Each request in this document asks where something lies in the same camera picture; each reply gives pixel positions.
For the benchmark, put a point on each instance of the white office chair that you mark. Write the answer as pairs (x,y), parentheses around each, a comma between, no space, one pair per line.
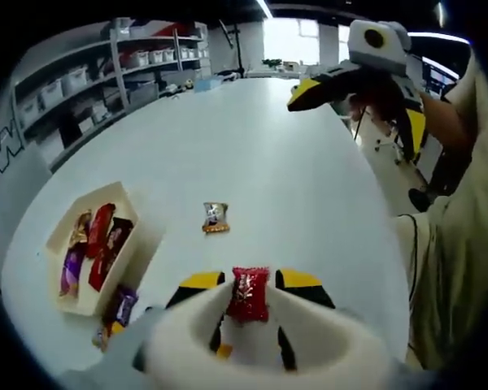
(389,144)

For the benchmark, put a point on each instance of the white food tongs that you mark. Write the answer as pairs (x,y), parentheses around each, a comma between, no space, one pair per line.
(341,333)

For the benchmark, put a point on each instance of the small white orange food packet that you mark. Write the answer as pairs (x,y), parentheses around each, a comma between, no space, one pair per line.
(216,217)

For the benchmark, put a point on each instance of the green potted plants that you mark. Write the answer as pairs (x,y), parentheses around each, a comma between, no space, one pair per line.
(272,62)

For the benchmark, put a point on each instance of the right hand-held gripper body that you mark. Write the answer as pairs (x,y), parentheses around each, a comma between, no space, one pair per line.
(390,48)

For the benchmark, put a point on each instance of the cream hexagonal container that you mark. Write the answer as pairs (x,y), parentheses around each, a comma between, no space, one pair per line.
(127,258)

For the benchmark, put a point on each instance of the grey metal shelving rack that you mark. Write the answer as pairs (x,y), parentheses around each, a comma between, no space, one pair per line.
(118,69)

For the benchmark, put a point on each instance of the row of white storage bins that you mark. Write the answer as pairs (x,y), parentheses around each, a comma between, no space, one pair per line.
(75,79)

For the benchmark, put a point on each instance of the small dark purple food packet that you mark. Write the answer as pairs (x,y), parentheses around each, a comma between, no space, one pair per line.
(124,304)

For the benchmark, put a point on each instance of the light blue box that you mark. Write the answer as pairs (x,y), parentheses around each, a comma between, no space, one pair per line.
(208,84)

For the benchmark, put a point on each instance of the black tripod stand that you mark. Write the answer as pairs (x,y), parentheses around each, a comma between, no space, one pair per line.
(236,48)

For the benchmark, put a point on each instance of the wide red food packet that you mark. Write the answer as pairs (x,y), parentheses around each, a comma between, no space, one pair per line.
(101,274)

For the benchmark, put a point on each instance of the small red food packet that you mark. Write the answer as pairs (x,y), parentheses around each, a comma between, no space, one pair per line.
(248,296)

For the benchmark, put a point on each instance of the black backpack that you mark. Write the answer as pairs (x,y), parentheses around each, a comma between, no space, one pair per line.
(69,136)

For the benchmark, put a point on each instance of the red white blue box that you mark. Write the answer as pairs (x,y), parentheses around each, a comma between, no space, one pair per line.
(162,30)

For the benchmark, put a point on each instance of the gold food packet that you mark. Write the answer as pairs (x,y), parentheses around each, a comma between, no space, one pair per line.
(79,229)

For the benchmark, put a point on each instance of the long red food packet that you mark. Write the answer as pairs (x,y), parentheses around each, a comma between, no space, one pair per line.
(99,229)

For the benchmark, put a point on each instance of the small yellow toy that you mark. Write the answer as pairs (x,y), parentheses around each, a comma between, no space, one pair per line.
(190,84)

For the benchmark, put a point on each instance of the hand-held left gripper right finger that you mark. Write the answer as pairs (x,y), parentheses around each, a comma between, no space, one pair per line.
(305,284)

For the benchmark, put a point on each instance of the person's right hand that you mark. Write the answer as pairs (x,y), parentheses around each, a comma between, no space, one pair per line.
(376,95)

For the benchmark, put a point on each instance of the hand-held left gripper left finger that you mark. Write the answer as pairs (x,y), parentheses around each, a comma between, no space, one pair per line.
(199,284)

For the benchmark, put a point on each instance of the person's torso in beige shirt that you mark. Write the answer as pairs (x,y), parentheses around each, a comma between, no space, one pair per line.
(451,264)

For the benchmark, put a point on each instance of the dark brown food packet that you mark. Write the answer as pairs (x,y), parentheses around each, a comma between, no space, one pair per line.
(116,239)

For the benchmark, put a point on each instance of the light purple food packet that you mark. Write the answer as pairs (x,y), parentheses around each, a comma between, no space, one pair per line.
(71,272)

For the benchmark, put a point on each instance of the ceiling light strip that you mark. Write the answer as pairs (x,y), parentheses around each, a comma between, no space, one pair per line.
(265,8)
(439,38)

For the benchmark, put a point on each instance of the grey storage crate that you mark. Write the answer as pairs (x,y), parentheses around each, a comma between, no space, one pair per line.
(143,92)

